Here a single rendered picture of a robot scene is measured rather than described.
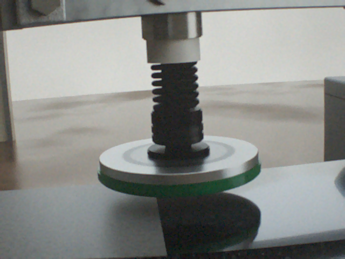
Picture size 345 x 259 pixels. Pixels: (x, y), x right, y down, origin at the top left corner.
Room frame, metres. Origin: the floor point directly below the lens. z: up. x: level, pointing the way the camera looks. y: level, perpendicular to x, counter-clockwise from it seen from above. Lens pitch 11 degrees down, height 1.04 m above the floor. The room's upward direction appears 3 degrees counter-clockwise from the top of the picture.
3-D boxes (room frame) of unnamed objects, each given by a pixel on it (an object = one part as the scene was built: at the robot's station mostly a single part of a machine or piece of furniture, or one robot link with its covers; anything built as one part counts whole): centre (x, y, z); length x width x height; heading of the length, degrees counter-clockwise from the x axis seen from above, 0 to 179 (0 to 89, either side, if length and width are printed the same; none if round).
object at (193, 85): (0.68, -0.01, 0.98); 0.06 x 0.06 x 0.09
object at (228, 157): (0.68, -0.01, 0.87); 0.21 x 0.21 x 0.01
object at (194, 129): (0.68, -0.01, 0.91); 0.07 x 0.07 x 0.01
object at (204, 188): (0.68, -0.01, 0.87); 0.22 x 0.22 x 0.04
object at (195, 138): (0.68, -0.01, 0.90); 0.07 x 0.07 x 0.01
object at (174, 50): (0.68, -0.01, 1.02); 0.07 x 0.07 x 0.04
